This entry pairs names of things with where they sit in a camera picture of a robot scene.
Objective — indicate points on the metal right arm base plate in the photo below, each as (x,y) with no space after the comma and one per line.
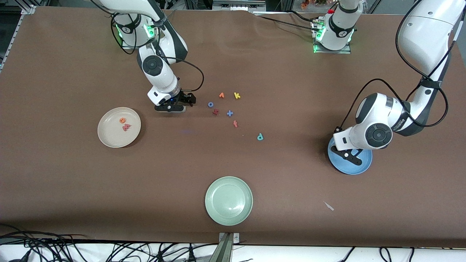
(127,46)

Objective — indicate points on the red foam letter w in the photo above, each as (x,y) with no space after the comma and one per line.
(126,127)

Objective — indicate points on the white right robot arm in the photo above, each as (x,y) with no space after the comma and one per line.
(160,76)

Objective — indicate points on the grey equipment box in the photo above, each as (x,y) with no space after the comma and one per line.
(238,4)

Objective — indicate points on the orange background object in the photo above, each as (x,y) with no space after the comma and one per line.
(309,3)

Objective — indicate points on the brown table cover sheet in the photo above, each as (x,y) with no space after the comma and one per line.
(291,72)

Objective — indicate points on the small white paper scrap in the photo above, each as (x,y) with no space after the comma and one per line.
(328,206)

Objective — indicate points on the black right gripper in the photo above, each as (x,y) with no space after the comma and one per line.
(185,98)

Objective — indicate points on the beige brown plate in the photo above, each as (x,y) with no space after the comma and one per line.
(109,134)

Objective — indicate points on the metal table edge bracket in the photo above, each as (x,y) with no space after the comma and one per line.
(227,247)

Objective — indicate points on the blue plate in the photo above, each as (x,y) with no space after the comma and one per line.
(360,165)

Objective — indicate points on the green plate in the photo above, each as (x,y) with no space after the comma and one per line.
(228,201)

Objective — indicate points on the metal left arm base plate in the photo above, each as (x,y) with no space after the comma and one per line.
(346,51)

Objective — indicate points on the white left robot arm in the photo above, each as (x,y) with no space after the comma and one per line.
(422,36)

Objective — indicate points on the aluminium frame profile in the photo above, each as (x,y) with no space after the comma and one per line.
(29,10)

